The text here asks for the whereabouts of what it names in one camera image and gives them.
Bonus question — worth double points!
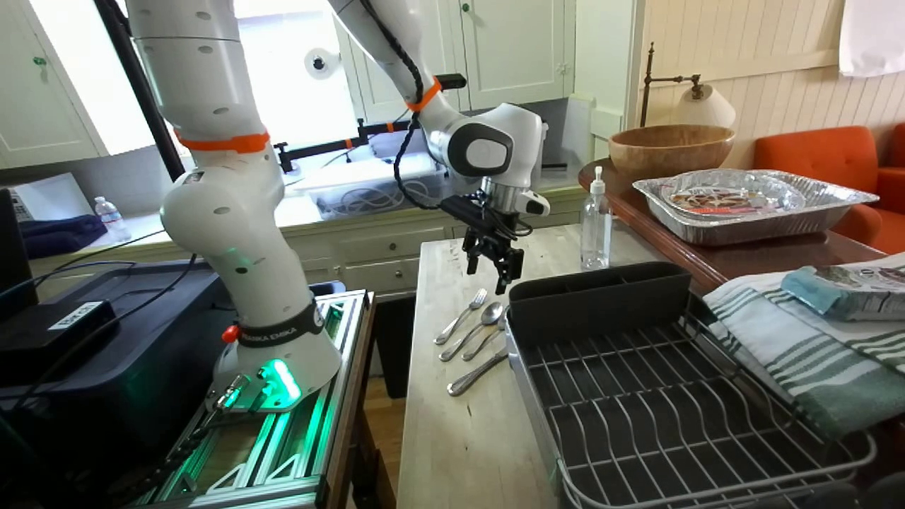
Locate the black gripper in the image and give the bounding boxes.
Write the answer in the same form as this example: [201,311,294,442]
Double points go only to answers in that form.
[458,209,532,297]

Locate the large silver spoon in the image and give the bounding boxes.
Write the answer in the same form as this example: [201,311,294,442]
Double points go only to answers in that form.
[440,301,508,364]

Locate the small silver spoon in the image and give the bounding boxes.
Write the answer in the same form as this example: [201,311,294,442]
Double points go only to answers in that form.
[462,322,512,364]

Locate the silver table knife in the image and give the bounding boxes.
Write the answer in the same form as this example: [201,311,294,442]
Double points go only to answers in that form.
[444,347,512,400]

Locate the clear hand sanitizer pump bottle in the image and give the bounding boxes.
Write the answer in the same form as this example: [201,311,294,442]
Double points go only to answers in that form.
[578,164,618,274]

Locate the white counter cabinet with drawers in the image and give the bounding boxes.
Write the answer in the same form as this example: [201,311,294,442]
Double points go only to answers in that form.
[280,202,590,301]

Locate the black clamp bar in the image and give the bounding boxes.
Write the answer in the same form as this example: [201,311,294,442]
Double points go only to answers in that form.
[271,117,420,172]

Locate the large wooden bowl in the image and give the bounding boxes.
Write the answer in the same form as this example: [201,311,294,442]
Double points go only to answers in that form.
[609,121,738,188]

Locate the brown wooden side table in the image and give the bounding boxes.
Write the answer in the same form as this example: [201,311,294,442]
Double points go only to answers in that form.
[575,155,905,475]

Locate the white tape roll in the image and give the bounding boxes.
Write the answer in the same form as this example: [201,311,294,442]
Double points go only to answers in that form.
[304,45,344,83]

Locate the brass lamp with white shade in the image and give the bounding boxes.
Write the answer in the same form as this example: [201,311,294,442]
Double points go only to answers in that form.
[638,41,738,133]

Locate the aluminium foil baking pan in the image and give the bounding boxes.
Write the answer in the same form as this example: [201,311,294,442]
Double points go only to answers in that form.
[632,166,882,250]

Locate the aluminium robot mounting stand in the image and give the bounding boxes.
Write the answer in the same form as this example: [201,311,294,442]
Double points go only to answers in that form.
[139,285,380,509]

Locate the green striped white towel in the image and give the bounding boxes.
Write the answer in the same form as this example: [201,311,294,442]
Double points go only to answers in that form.
[703,268,905,444]

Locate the orange sofa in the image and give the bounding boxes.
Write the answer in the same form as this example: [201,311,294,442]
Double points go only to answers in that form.
[751,121,905,256]

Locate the large black box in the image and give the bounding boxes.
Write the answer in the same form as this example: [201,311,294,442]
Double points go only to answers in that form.
[0,263,239,509]

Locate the folded newspaper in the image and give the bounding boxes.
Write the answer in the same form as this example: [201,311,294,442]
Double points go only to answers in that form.
[814,253,905,301]

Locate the small clear water bottle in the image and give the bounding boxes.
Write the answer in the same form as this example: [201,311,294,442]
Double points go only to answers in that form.
[93,193,131,244]

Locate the black diagonal pole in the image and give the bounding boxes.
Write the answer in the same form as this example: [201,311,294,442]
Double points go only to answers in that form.
[93,0,191,183]

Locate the dark blue cloth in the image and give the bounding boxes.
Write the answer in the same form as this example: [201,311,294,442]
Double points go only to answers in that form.
[18,212,112,260]

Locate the flat black device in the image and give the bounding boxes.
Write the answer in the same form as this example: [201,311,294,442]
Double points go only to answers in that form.
[0,297,122,386]

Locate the white paper sheet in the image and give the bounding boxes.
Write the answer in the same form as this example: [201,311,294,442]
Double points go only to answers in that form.
[8,169,93,223]

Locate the white hanging cloth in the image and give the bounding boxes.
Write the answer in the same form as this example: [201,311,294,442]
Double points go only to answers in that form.
[838,0,905,79]

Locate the black monitor edge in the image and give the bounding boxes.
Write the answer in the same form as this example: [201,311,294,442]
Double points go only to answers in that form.
[0,188,40,321]

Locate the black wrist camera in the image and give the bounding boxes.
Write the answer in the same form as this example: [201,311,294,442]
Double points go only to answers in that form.
[435,193,492,236]

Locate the black wire dish rack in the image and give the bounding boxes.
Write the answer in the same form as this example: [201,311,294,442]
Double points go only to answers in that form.
[508,260,872,509]

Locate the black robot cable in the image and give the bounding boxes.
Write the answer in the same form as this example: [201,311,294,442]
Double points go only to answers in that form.
[363,0,475,215]

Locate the coiled grey cable bundle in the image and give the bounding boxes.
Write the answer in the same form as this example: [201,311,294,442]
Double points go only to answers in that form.
[315,175,447,222]

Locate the silver wire dish rack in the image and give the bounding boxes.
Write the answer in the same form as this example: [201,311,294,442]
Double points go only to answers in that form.
[505,301,881,509]

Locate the white wall cabinet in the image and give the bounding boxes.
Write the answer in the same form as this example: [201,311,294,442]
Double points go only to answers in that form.
[0,0,160,172]
[328,0,578,121]

